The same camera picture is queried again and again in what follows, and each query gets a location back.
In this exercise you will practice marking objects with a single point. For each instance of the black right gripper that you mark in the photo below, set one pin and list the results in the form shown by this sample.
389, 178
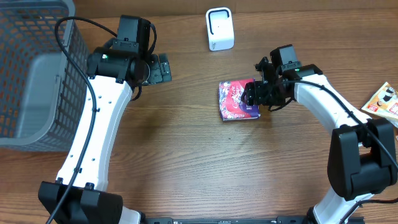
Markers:
253, 95

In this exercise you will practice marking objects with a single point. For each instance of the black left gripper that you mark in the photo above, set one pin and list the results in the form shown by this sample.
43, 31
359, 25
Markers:
160, 68

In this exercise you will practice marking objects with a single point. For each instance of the red purple snack packet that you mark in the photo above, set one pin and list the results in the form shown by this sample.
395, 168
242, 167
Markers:
230, 104

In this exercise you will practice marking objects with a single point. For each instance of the yellow orange snack bag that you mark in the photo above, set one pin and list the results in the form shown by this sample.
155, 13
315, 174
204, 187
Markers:
384, 103

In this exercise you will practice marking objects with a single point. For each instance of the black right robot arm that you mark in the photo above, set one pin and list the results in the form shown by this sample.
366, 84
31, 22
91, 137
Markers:
362, 156

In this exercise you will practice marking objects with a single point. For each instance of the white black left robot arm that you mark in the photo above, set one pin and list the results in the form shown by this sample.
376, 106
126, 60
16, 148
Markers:
115, 75

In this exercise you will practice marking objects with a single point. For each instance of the white barcode scanner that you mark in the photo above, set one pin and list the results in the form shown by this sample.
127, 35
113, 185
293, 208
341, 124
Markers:
219, 23

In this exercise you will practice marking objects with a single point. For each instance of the grey plastic mesh basket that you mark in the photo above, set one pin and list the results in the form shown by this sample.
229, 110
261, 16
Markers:
42, 94

